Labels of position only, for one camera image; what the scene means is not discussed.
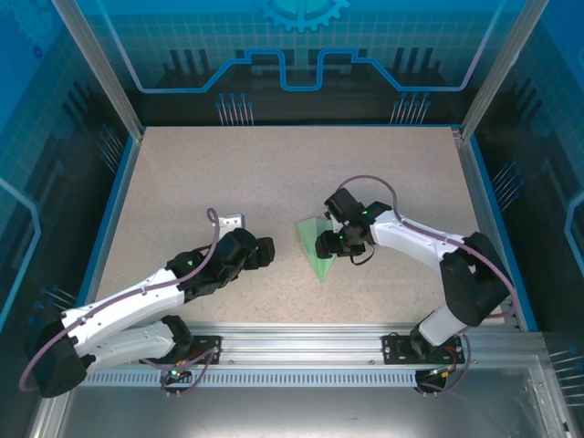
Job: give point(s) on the green square paper sheet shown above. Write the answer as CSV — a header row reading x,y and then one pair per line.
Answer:
x,y
308,242

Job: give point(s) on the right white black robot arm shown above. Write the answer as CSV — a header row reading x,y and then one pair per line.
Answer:
x,y
410,246

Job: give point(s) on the sheet metal tray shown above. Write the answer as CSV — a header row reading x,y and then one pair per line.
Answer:
x,y
292,410

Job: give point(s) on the left LED connector board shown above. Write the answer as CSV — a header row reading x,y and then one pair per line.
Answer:
x,y
175,374

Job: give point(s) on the led connector board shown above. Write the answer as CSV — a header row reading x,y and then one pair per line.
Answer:
x,y
175,374
445,372

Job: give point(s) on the right LED connector board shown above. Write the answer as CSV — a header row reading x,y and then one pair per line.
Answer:
x,y
445,372

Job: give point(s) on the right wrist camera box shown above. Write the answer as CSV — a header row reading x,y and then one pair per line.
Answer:
x,y
334,224

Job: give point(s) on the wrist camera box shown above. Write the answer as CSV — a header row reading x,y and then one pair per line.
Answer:
x,y
334,224
230,222

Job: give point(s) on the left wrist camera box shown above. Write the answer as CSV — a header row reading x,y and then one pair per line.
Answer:
x,y
230,222

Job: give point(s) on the aluminium mounting rail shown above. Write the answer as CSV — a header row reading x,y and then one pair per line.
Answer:
x,y
296,340

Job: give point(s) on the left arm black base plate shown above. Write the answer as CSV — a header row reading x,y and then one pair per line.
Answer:
x,y
206,342

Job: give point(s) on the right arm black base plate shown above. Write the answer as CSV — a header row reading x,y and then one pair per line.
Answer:
x,y
397,349

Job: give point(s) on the aluminium side rail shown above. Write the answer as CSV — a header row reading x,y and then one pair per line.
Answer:
x,y
476,191

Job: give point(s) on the right aluminium frame post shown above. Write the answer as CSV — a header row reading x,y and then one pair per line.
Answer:
x,y
502,68

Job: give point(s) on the aluminium frame post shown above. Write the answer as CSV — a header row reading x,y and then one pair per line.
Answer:
x,y
502,68
100,68

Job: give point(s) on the left aluminium frame post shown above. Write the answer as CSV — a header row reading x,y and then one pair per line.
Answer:
x,y
100,68

